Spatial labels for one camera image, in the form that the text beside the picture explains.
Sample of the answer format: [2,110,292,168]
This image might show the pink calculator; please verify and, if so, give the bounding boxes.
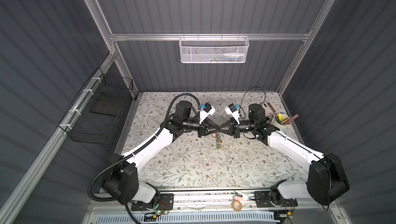
[262,101,277,117]

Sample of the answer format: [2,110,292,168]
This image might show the floral table mat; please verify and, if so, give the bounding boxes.
[122,92,308,188]

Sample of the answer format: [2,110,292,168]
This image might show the black wire basket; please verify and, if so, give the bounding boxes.
[58,69,134,145]

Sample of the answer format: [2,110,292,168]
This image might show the white cable duct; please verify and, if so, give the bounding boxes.
[94,211,276,224]

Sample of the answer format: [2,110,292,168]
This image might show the white wire mesh basket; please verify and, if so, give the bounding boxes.
[178,36,250,64]

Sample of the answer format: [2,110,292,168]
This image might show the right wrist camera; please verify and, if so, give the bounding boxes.
[225,103,240,124]

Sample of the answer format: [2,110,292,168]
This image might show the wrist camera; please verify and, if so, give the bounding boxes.
[225,103,240,124]
[199,103,216,124]

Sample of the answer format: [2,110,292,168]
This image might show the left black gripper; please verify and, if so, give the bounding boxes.
[182,119,220,138]

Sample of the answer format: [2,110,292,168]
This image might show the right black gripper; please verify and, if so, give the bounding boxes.
[218,118,256,139]

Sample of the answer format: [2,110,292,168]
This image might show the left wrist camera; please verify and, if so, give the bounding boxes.
[199,103,216,124]

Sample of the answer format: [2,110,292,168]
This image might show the pink pen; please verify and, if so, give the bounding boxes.
[284,114,299,125]

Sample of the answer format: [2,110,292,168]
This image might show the tape roll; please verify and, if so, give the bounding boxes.
[232,200,243,212]

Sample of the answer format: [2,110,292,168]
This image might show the white pen cup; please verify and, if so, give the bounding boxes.
[270,113,291,132]

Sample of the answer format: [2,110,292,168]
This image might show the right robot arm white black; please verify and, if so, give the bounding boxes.
[225,104,350,206]

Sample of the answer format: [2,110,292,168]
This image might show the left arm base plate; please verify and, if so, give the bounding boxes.
[131,193,174,211]

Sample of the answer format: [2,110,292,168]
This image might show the keyring bunch with grey strap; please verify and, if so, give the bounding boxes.
[212,132,222,150]

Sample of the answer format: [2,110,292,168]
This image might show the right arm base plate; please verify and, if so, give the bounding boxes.
[250,191,298,208]

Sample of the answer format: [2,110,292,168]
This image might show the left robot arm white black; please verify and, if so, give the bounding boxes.
[101,101,216,205]

